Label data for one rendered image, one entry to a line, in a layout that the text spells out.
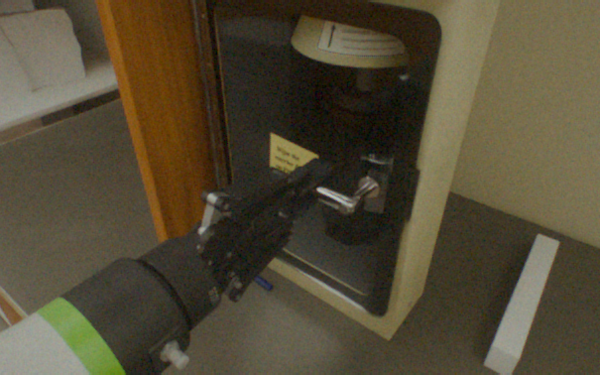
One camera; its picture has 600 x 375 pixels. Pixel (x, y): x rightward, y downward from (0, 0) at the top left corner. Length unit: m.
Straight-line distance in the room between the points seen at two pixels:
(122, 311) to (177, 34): 0.41
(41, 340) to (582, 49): 0.79
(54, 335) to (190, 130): 0.43
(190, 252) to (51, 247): 0.55
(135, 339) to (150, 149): 0.37
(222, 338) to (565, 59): 0.69
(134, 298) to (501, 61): 0.72
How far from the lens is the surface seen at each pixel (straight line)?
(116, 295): 0.34
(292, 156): 0.55
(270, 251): 0.46
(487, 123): 0.91
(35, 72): 1.60
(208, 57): 0.59
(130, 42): 0.60
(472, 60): 0.48
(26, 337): 0.34
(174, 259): 0.36
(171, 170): 0.70
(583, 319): 0.81
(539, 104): 0.88
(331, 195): 0.46
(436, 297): 0.74
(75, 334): 0.33
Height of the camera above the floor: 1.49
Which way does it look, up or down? 37 degrees down
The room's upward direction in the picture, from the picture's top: straight up
